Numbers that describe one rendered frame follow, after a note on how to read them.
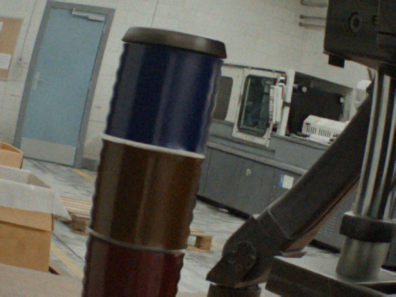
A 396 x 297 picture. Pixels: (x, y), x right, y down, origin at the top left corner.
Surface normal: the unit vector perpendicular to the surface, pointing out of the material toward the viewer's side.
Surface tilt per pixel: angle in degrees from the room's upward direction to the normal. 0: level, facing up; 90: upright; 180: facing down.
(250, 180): 90
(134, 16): 90
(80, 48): 90
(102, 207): 104
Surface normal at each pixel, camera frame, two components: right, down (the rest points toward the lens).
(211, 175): -0.89, -0.15
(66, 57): 0.42, 0.13
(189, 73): 0.35, 0.37
